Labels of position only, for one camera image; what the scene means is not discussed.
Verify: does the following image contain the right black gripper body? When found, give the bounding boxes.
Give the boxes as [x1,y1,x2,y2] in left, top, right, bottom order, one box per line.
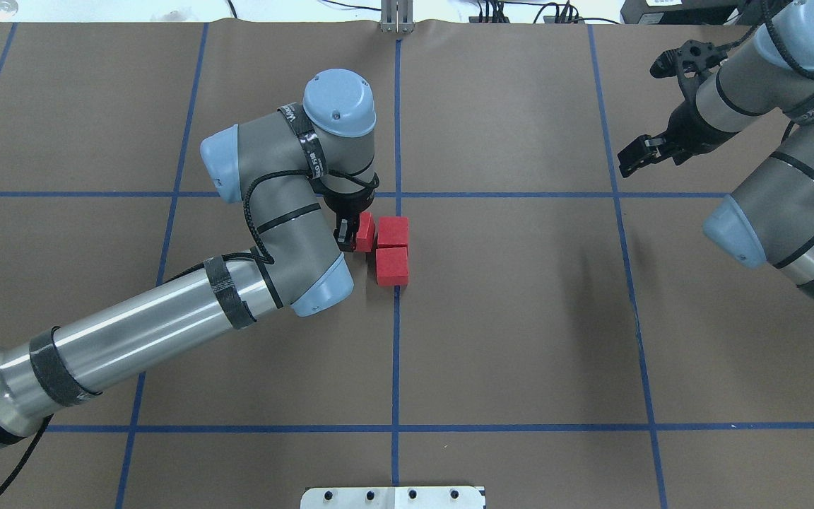
[659,40,734,165]

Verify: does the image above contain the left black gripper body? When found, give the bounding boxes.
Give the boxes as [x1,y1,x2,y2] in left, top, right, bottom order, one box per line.
[319,172,380,217]

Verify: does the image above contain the red block starting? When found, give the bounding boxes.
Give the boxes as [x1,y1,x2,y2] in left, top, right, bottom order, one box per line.
[353,210,376,252]
[374,246,410,287]
[376,216,410,249]

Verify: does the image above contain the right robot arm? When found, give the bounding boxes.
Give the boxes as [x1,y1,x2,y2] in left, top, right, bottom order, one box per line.
[618,1,814,300]

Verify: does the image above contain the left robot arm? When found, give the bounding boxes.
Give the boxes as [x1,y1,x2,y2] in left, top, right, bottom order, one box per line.
[0,69,379,449]

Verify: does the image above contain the black device top right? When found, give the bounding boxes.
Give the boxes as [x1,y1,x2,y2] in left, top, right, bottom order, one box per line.
[620,1,763,26]

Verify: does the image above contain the clear round object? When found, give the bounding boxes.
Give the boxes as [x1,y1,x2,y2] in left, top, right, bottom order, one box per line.
[0,0,19,20]

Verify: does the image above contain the black cables at back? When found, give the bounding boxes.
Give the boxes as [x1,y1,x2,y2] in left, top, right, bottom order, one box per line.
[468,0,621,25]

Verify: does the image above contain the grey metal bracket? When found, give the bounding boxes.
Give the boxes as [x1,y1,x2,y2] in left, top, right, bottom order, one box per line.
[379,0,415,33]

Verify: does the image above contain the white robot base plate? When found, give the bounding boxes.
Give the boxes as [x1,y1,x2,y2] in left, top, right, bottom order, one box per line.
[300,486,487,508]

